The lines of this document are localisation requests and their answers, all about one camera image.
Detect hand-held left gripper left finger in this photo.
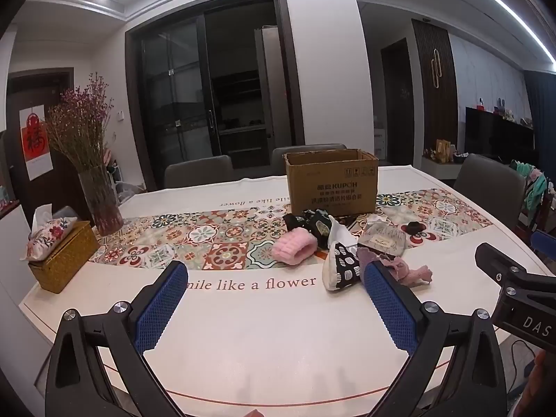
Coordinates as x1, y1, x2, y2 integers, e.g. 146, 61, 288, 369
44, 261, 189, 417

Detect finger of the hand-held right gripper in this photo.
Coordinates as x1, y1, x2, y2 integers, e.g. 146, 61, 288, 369
475, 243, 556, 289

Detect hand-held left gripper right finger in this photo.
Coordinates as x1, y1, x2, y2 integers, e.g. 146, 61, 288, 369
362, 261, 515, 417

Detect white cloth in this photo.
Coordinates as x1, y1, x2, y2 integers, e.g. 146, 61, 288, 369
327, 215, 361, 257

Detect black patterned scarf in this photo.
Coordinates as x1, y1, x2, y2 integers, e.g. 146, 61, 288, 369
282, 209, 335, 250

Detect cardboard box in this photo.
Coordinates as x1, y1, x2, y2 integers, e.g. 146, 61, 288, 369
284, 148, 379, 218

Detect person's right forearm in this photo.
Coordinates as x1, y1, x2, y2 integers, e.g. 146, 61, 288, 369
517, 350, 556, 417

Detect pink lace cloth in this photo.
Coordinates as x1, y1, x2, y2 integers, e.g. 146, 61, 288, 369
356, 247, 434, 288

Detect blue stool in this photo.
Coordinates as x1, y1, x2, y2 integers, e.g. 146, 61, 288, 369
530, 230, 556, 261

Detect black and white patterned pouch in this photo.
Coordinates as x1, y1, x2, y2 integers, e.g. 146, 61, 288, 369
321, 243, 363, 292

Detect beige knitted sock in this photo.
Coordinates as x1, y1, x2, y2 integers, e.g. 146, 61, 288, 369
358, 221, 407, 257

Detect grey dining chair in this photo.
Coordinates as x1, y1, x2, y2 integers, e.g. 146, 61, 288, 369
453, 153, 527, 231
164, 155, 235, 189
271, 143, 347, 177

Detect clothes on drying rack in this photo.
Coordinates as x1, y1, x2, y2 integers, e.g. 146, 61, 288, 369
510, 161, 549, 213

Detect patterned table runner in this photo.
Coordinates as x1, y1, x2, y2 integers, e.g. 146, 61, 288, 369
89, 188, 493, 272

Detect gold woven tissue box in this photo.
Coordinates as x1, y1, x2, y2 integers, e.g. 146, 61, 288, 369
28, 221, 100, 294

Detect white television console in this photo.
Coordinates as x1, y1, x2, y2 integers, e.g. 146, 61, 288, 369
421, 154, 467, 179

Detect pink fuzzy headband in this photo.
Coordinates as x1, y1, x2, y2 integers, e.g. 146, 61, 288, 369
272, 231, 317, 267

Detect glass vase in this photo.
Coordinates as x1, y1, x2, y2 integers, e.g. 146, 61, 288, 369
78, 166, 125, 236

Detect white storage rack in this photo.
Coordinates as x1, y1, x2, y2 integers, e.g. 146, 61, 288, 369
106, 156, 144, 203

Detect black television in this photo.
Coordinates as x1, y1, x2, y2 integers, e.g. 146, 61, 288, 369
465, 106, 535, 163

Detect floral tissue cover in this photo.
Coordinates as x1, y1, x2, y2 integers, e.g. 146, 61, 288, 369
27, 205, 80, 261

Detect dark blue curtain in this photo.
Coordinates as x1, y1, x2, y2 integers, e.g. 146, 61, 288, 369
523, 69, 556, 174

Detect dark hallway door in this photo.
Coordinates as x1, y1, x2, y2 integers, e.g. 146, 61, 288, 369
381, 38, 415, 168

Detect dried flower bouquet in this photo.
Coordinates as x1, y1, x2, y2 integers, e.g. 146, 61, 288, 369
43, 73, 114, 172

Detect sliding glass door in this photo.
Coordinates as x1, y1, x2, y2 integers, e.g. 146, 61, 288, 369
126, 0, 305, 192

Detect dark wooden door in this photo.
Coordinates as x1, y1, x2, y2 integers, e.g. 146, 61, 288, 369
6, 68, 88, 222

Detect ceiling light strip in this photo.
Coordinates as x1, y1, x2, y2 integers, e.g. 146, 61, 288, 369
439, 0, 556, 62

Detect black cable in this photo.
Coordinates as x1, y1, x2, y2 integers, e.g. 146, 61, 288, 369
509, 340, 536, 398

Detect dark slatted wall panel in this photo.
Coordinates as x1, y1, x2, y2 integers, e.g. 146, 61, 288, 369
412, 18, 459, 157

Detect gold wall ornament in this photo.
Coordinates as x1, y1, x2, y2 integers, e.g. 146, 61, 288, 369
430, 50, 444, 90

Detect red wall calendar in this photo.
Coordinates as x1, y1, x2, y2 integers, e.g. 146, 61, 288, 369
19, 104, 54, 181

